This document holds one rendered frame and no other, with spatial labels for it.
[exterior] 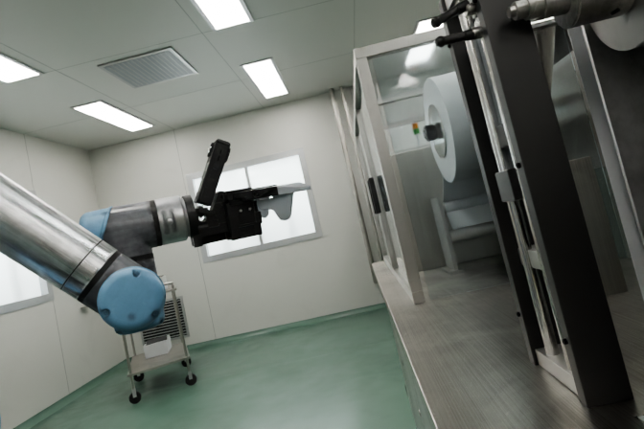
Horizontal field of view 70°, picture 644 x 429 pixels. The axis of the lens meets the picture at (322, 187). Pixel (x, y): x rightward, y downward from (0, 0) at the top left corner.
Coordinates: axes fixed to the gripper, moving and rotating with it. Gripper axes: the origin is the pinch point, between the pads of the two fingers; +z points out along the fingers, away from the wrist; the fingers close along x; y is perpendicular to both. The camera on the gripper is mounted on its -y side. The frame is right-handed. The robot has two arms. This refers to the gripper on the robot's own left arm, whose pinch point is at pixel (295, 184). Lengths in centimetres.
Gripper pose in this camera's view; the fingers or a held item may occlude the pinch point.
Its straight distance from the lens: 83.0
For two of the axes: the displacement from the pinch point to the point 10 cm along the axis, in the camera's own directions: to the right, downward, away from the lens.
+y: 1.7, 9.8, 0.5
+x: 3.9, -0.2, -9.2
